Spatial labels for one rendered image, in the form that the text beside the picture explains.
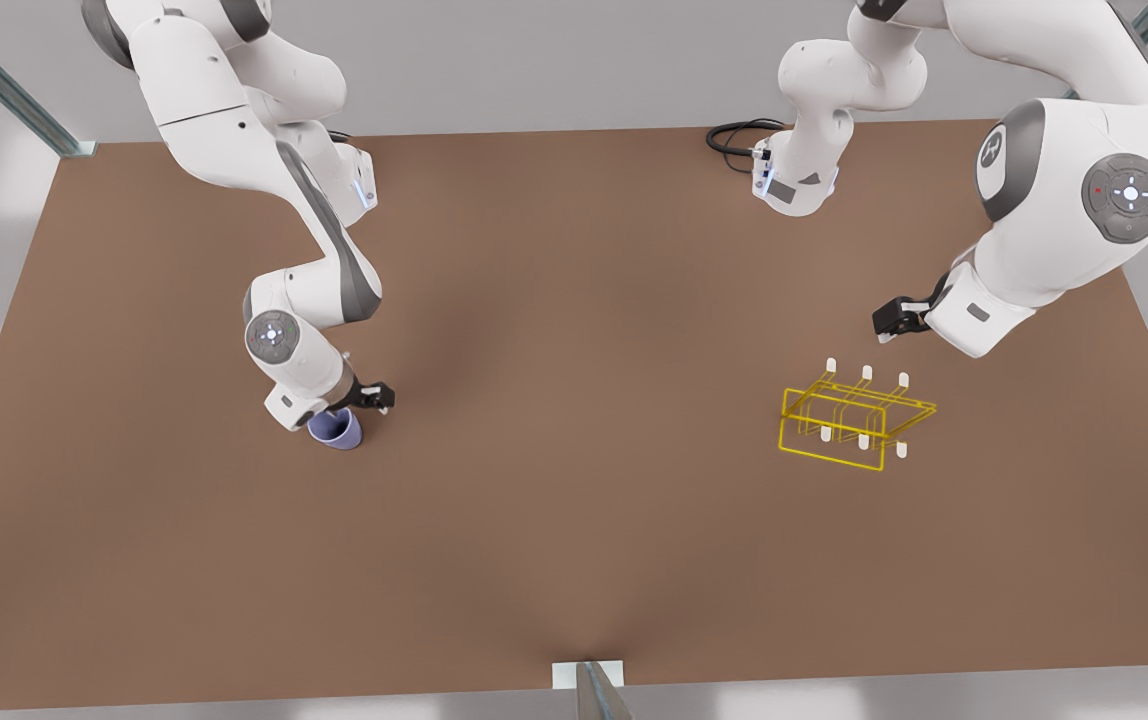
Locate purple cup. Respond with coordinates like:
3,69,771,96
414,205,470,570
308,406,363,451

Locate yellow wire cup holder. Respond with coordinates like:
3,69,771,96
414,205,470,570
779,357,938,473

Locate black cable loop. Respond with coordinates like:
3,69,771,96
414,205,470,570
706,119,787,175

